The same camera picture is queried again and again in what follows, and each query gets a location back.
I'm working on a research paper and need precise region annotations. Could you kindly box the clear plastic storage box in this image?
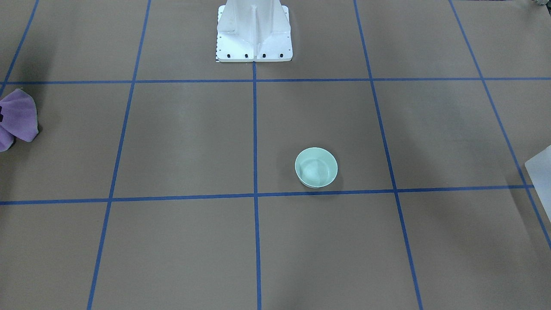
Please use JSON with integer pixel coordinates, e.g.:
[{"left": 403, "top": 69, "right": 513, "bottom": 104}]
[{"left": 525, "top": 146, "right": 551, "bottom": 218}]

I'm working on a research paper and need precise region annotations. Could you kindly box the mint green bowl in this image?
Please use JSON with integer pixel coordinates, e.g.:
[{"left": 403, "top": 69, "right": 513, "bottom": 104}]
[{"left": 294, "top": 147, "right": 339, "bottom": 189}]

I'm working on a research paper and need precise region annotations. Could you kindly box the purple microfiber cloth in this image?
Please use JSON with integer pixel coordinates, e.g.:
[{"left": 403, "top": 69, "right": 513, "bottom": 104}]
[{"left": 0, "top": 88, "right": 39, "bottom": 152}]

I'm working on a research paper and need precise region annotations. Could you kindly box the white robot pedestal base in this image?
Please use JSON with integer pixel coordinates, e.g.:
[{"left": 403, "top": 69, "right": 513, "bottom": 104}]
[{"left": 215, "top": 0, "right": 293, "bottom": 62}]

